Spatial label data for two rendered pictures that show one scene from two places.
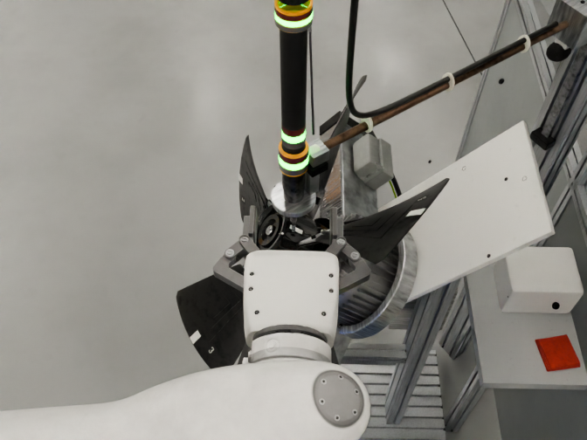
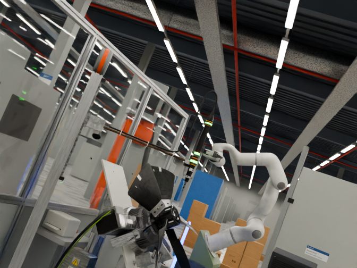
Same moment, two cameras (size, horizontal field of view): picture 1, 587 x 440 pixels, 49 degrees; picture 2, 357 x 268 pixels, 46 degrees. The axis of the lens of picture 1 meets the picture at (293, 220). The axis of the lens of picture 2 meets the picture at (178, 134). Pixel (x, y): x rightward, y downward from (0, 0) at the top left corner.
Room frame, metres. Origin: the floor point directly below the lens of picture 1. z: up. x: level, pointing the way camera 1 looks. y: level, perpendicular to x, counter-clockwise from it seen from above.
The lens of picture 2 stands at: (3.00, 0.82, 1.37)
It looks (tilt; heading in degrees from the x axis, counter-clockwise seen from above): 7 degrees up; 202
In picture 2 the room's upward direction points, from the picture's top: 22 degrees clockwise
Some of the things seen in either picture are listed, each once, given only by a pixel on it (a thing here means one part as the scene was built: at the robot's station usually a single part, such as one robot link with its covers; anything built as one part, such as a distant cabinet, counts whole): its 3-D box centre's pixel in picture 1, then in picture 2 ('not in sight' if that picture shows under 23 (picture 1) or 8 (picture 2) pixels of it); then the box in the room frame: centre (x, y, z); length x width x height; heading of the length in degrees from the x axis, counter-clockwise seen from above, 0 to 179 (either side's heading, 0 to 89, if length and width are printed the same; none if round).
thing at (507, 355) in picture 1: (520, 315); (66, 236); (0.72, -0.55, 0.84); 0.36 x 0.24 x 0.03; 179
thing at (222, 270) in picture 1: (248, 275); not in sight; (0.35, 0.05, 1.65); 0.08 x 0.06 x 0.01; 85
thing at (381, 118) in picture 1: (450, 82); (146, 144); (0.79, -0.25, 1.54); 0.54 x 0.01 x 0.01; 124
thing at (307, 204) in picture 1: (299, 177); (188, 169); (0.62, -0.01, 1.49); 0.09 x 0.07 x 0.10; 124
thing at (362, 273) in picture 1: (334, 277); not in sight; (0.35, -0.04, 1.65); 0.08 x 0.06 x 0.01; 92
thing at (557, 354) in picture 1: (558, 352); not in sight; (0.61, -0.61, 0.87); 0.08 x 0.08 x 0.02; 8
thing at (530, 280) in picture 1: (535, 274); (60, 223); (0.79, -0.58, 0.91); 0.17 x 0.16 x 0.11; 89
